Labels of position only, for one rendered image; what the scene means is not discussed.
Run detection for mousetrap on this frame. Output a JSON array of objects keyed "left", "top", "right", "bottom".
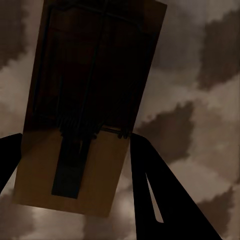
[{"left": 12, "top": 0, "right": 168, "bottom": 218}]

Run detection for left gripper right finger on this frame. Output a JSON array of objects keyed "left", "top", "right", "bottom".
[{"left": 130, "top": 133, "right": 222, "bottom": 240}]

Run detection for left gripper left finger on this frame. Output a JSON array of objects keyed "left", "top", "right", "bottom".
[{"left": 0, "top": 133, "right": 23, "bottom": 193}]

